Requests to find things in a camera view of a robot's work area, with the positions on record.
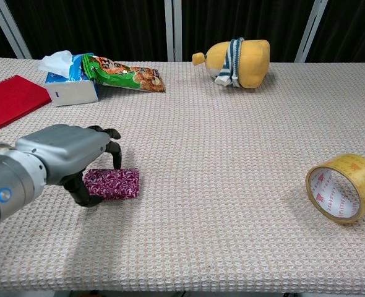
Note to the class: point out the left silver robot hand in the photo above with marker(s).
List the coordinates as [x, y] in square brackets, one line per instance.
[65, 148]

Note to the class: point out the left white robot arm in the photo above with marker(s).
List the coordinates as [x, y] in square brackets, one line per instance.
[12, 185]

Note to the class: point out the blue white tissue box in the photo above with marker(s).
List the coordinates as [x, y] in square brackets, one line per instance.
[74, 92]

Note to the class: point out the red spiral notebook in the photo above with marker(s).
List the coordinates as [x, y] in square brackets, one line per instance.
[12, 99]

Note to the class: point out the white tissue sheet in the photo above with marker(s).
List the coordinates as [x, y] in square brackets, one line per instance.
[57, 63]

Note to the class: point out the green snack bag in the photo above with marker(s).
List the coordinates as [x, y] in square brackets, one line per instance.
[120, 77]

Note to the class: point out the beige woven tablecloth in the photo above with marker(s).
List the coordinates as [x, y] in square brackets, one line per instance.
[201, 201]

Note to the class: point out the blue white striped scarf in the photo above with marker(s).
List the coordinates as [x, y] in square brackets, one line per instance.
[233, 58]

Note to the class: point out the yellow plush toy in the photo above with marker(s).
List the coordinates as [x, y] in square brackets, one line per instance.
[253, 65]

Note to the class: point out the yellow packing tape roll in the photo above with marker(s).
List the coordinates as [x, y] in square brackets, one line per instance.
[358, 168]

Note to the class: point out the white metal frame post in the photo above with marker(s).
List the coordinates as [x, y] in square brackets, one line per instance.
[309, 34]
[12, 34]
[173, 31]

